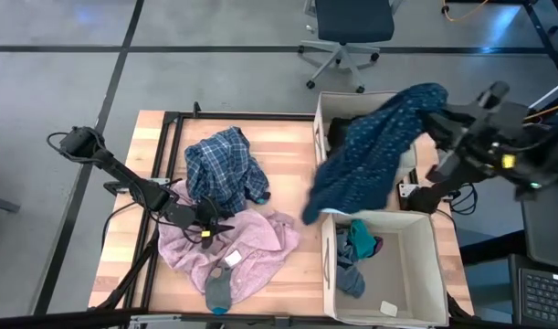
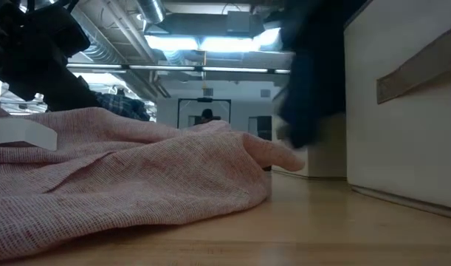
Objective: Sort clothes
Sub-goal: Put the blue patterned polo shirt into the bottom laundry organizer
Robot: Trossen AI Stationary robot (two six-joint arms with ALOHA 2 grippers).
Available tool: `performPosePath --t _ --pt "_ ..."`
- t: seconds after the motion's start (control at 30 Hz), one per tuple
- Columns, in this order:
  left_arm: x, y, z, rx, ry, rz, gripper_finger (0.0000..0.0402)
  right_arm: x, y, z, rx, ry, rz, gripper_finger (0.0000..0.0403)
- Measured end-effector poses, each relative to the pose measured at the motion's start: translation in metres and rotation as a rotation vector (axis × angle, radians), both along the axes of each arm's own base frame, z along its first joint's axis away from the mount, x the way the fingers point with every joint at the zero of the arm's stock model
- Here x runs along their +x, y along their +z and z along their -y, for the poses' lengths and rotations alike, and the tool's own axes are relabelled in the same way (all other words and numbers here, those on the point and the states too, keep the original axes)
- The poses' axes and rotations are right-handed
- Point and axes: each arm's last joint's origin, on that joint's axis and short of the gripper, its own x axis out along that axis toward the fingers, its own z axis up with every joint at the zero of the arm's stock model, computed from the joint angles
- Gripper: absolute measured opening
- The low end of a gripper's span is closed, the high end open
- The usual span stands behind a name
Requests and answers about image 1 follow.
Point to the navy dotted shirt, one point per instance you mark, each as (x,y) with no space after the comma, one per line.
(370,155)

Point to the black keyboard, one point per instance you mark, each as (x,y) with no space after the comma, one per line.
(545,297)

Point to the pink shirt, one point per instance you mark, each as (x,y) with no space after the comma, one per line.
(260,247)

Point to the silver mounting plate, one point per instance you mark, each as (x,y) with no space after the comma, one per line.
(162,182)
(406,190)

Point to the grey sock teal toe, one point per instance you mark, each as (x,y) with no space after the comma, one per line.
(218,292)

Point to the office chair blue seat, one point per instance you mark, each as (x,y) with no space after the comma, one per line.
(351,18)

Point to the black foreground bar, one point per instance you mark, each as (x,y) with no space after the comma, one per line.
(55,320)

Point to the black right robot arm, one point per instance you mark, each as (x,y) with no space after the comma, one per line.
(424,201)

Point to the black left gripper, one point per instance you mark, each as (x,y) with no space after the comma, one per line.
(207,219)

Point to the grey furniture leg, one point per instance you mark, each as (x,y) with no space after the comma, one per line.
(2,203)

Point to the blue plaid shirt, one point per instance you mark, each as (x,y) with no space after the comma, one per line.
(224,169)

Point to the black aluminium table frame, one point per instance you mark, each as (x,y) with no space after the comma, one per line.
(237,115)

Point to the white paper tag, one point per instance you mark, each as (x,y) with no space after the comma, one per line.
(389,309)
(233,258)

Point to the black garment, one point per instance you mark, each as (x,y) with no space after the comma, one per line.
(335,132)

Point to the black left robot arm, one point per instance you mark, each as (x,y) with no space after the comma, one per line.
(132,183)

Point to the beige fabric storage bin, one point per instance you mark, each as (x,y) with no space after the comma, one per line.
(333,102)
(420,274)

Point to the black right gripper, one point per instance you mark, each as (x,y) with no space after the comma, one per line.
(493,132)

